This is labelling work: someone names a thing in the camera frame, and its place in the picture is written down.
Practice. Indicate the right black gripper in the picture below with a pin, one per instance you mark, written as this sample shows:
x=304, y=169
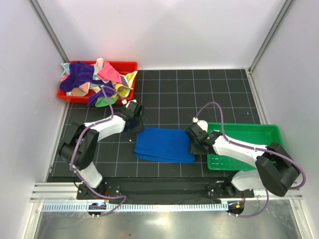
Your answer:
x=194, y=150

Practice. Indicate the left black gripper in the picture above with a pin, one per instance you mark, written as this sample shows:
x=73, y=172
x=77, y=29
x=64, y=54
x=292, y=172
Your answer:
x=139, y=127

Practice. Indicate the blue towel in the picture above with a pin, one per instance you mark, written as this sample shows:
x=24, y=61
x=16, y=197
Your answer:
x=163, y=145

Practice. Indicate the pink towel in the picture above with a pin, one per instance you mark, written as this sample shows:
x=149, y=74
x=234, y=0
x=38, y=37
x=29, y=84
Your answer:
x=107, y=72

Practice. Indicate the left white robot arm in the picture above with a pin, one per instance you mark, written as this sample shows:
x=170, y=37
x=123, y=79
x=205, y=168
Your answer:
x=78, y=149

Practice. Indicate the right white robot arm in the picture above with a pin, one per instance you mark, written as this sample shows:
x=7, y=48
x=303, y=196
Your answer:
x=274, y=170

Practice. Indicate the yellow patterned towel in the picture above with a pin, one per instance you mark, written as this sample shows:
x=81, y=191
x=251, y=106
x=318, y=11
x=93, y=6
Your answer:
x=125, y=85

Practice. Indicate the green towel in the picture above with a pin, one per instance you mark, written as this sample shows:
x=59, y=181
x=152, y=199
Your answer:
x=103, y=102

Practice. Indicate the black grid mat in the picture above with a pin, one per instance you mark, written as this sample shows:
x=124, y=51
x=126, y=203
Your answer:
x=171, y=98

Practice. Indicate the red plastic bin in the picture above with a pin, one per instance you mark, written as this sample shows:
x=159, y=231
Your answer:
x=97, y=83

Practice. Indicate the green plastic bin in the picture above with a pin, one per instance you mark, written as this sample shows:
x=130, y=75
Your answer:
x=250, y=133

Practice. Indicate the purple towel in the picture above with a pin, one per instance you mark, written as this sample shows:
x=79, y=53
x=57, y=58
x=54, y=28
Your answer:
x=80, y=73

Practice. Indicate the pastel patterned towel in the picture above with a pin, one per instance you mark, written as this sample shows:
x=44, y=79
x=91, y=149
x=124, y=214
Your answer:
x=68, y=72

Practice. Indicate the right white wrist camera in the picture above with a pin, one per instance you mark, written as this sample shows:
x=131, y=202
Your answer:
x=201, y=123

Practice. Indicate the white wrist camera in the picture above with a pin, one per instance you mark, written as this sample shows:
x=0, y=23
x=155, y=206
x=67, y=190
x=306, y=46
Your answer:
x=126, y=103
x=201, y=123

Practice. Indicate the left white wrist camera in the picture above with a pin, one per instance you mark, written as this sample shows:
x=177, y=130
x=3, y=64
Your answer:
x=126, y=103

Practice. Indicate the perforated cable duct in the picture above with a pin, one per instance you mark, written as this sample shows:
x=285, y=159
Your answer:
x=103, y=208

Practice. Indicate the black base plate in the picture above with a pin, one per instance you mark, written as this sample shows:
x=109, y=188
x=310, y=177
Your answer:
x=172, y=191

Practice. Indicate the aluminium front rail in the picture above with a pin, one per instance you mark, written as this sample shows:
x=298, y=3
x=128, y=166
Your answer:
x=64, y=192

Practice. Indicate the left aluminium frame post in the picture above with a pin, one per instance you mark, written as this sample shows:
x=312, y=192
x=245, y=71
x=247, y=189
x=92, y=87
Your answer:
x=48, y=29

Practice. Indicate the aluminium frame post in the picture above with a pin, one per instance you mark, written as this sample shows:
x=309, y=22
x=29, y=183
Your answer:
x=48, y=29
x=284, y=10

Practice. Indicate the right aluminium frame post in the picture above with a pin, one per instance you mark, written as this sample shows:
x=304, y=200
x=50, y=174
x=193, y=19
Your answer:
x=284, y=10

